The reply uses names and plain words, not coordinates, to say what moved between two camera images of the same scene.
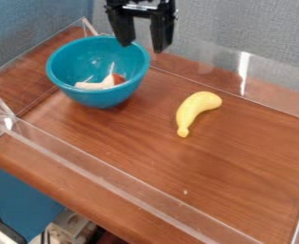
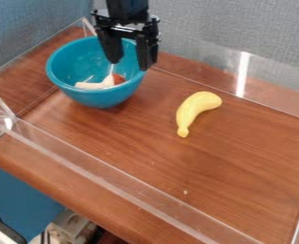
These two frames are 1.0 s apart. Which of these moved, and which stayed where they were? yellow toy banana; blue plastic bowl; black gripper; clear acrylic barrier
Moved: black gripper
Stayed: clear acrylic barrier; blue plastic bowl; yellow toy banana
